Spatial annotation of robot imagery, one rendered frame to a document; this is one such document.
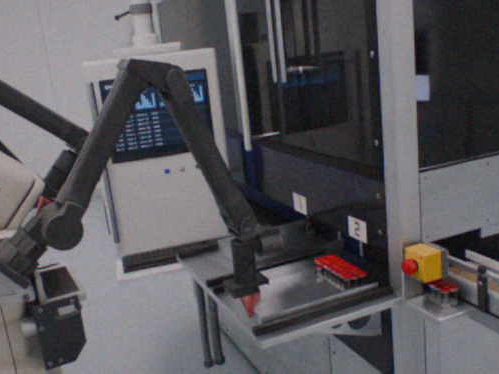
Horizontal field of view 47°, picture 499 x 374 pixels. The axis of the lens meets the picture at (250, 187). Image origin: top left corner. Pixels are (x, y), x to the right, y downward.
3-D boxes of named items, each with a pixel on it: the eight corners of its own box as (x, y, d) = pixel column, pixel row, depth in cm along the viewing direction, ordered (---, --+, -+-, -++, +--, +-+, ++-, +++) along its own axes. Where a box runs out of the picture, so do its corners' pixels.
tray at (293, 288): (327, 264, 177) (327, 253, 176) (378, 294, 154) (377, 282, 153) (224, 293, 165) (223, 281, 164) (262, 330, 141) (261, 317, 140)
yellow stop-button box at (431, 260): (428, 267, 148) (427, 240, 146) (448, 276, 141) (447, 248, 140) (404, 274, 145) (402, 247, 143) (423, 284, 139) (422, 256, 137)
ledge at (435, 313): (447, 293, 154) (447, 286, 154) (484, 311, 143) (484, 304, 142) (405, 307, 149) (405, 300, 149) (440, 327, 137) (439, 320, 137)
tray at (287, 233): (305, 228, 212) (304, 219, 211) (344, 248, 188) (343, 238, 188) (218, 249, 199) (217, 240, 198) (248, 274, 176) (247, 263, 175)
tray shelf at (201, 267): (299, 229, 217) (299, 225, 216) (424, 296, 154) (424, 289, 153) (176, 260, 199) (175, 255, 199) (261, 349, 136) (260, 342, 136)
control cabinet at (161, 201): (227, 222, 254) (205, 39, 235) (238, 235, 236) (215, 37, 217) (111, 244, 242) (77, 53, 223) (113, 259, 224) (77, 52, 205)
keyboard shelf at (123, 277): (224, 238, 241) (223, 232, 240) (241, 261, 215) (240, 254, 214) (114, 259, 230) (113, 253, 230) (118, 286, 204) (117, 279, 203)
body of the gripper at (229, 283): (270, 286, 143) (268, 258, 141) (232, 296, 139) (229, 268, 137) (259, 278, 149) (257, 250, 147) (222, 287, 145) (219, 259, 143)
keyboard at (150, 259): (223, 241, 230) (222, 235, 230) (231, 252, 217) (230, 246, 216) (121, 260, 221) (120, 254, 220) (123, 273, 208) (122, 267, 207)
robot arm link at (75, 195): (122, 41, 124) (136, 39, 115) (175, 72, 131) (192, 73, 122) (29, 231, 122) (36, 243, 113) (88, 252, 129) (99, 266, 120)
